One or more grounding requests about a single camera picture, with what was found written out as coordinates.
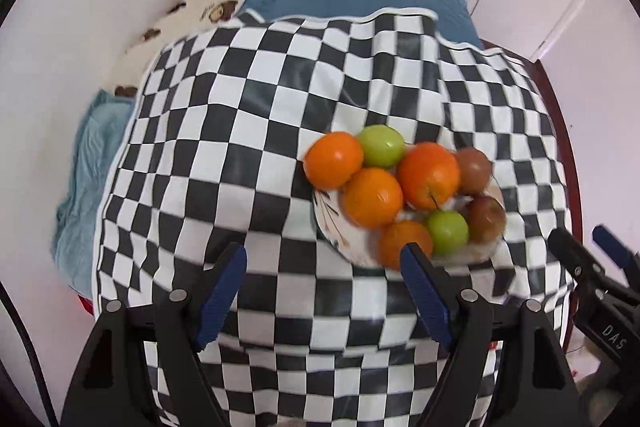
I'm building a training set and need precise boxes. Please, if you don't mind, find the greenish orange tangerine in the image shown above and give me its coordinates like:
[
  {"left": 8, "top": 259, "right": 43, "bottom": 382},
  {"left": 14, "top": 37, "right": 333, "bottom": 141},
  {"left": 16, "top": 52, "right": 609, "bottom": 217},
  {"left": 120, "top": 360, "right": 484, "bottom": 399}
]
[{"left": 378, "top": 220, "right": 434, "bottom": 272}]

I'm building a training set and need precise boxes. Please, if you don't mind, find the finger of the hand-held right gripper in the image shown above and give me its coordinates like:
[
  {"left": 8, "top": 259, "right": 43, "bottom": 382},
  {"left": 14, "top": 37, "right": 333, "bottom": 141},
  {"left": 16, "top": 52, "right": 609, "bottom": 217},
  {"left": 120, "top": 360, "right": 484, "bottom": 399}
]
[
  {"left": 592, "top": 226, "right": 640, "bottom": 288},
  {"left": 547, "top": 227, "right": 621, "bottom": 303}
]

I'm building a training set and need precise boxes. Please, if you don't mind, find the large orange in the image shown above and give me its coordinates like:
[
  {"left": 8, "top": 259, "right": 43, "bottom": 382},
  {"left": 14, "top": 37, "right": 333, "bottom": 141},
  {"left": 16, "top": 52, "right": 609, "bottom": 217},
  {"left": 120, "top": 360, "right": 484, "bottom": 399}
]
[{"left": 397, "top": 142, "right": 461, "bottom": 211}]

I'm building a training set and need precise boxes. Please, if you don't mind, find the small orange tangerine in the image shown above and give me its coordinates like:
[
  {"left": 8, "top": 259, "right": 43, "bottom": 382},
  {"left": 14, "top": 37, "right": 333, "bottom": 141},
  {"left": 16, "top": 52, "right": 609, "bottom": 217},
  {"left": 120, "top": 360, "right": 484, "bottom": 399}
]
[{"left": 304, "top": 132, "right": 365, "bottom": 188}]

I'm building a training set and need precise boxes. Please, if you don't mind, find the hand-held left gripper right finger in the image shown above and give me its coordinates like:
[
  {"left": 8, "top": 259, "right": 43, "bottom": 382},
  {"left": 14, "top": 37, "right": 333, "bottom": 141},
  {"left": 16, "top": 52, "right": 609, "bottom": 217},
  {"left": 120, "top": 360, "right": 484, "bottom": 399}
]
[{"left": 399, "top": 242, "right": 591, "bottom": 427}]

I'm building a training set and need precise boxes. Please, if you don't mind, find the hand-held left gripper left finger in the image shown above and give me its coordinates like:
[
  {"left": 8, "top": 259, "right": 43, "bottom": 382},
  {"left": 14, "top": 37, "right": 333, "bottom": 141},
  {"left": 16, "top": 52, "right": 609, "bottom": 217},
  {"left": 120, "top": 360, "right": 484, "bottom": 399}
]
[{"left": 60, "top": 242, "right": 249, "bottom": 427}]

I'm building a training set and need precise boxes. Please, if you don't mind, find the floral oval plate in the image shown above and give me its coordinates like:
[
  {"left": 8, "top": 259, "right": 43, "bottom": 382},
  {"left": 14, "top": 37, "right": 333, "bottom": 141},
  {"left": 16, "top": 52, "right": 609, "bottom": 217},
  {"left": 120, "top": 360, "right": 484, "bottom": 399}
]
[{"left": 311, "top": 142, "right": 506, "bottom": 268}]

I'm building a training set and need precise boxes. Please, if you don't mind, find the black cable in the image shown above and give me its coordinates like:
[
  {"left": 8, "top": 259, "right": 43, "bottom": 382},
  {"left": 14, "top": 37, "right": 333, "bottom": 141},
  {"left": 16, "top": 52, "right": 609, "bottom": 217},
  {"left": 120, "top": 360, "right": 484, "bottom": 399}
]
[{"left": 0, "top": 279, "right": 58, "bottom": 427}]

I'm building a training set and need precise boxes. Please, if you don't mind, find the black white checkered cloth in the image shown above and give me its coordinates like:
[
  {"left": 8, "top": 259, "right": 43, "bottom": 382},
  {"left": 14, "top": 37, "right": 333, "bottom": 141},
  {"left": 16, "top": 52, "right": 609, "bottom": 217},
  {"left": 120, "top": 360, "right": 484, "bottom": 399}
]
[{"left": 94, "top": 8, "right": 573, "bottom": 427}]

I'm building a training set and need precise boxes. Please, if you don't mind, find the green apple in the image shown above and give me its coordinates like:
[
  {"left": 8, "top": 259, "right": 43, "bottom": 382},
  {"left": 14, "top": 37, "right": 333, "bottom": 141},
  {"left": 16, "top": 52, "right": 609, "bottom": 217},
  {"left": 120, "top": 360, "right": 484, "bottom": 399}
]
[
  {"left": 356, "top": 125, "right": 406, "bottom": 168},
  {"left": 426, "top": 210, "right": 470, "bottom": 256}
]

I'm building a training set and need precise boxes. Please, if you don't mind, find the medium orange tangerine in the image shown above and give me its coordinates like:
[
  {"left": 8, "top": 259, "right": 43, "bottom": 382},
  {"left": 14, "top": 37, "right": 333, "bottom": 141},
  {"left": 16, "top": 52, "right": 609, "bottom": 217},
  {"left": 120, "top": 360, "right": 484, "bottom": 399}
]
[{"left": 342, "top": 167, "right": 404, "bottom": 229}]

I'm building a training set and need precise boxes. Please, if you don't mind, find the brown round fruit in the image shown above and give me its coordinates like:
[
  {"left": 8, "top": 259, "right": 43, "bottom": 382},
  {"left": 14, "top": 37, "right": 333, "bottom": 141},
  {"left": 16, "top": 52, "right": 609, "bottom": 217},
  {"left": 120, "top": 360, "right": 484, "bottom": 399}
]
[
  {"left": 465, "top": 195, "right": 507, "bottom": 244},
  {"left": 454, "top": 147, "right": 493, "bottom": 195}
]

